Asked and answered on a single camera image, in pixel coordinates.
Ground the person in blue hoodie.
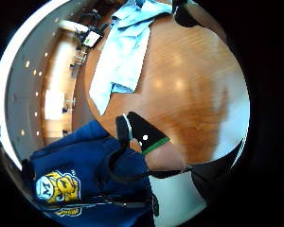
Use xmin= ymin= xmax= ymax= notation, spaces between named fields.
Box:
xmin=20 ymin=119 xmax=156 ymax=227

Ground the light blue cloth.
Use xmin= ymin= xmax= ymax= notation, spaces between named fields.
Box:
xmin=88 ymin=0 xmax=174 ymax=116

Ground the black monitor with lit screen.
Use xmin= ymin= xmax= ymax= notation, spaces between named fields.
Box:
xmin=80 ymin=28 xmax=104 ymax=49

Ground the black cable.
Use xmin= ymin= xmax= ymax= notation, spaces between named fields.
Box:
xmin=97 ymin=138 xmax=195 ymax=185

